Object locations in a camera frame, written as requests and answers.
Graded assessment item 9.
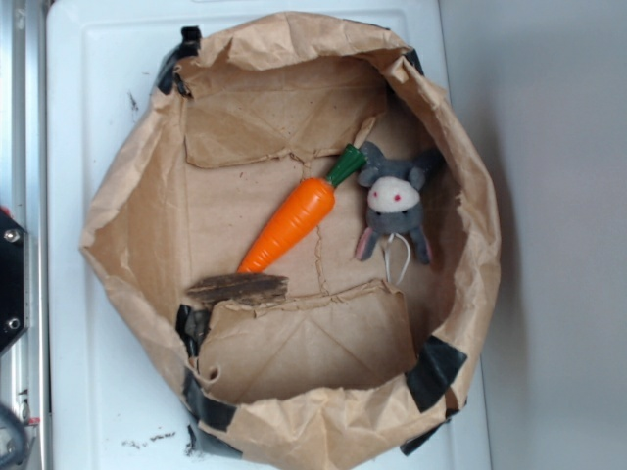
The dark brown wood chip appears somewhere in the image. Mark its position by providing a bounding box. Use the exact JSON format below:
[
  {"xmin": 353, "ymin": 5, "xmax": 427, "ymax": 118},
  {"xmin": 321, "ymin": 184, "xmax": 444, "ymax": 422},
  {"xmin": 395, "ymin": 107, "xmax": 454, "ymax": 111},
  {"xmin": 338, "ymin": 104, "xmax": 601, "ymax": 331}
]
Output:
[{"xmin": 186, "ymin": 273, "xmax": 289, "ymax": 306}]

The orange plastic toy carrot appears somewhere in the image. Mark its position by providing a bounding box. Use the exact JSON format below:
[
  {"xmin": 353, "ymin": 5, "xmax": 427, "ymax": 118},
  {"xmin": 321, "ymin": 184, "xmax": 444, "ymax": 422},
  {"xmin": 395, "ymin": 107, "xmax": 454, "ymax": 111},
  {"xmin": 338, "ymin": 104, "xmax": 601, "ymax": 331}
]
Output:
[{"xmin": 237, "ymin": 144, "xmax": 366, "ymax": 273}]

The brown paper bag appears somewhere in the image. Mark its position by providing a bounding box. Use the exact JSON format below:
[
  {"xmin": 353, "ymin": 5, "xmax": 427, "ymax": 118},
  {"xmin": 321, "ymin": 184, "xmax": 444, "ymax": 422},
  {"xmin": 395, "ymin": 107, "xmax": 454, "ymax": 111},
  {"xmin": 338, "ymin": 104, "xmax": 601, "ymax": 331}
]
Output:
[{"xmin": 80, "ymin": 12, "xmax": 501, "ymax": 469}]

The grey plush bunny toy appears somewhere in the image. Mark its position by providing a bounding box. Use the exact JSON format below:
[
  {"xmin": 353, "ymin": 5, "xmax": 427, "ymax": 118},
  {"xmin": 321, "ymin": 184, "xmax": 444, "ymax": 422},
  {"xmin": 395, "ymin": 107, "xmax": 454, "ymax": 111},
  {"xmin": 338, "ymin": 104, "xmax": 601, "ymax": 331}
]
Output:
[{"xmin": 355, "ymin": 141, "xmax": 444, "ymax": 264}]

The black metal bracket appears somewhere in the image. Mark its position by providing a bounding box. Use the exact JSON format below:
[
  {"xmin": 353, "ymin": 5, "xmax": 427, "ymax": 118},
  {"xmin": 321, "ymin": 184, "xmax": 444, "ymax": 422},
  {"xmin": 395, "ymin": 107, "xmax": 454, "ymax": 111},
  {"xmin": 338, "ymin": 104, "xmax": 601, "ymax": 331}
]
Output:
[{"xmin": 0, "ymin": 206, "xmax": 29, "ymax": 355}]

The aluminium frame rail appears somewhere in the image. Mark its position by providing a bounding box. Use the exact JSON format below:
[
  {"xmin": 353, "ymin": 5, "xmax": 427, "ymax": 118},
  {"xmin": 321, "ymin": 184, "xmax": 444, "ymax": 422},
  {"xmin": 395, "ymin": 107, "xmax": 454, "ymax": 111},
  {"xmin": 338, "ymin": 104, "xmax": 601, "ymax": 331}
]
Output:
[{"xmin": 1, "ymin": 1, "xmax": 52, "ymax": 469}]

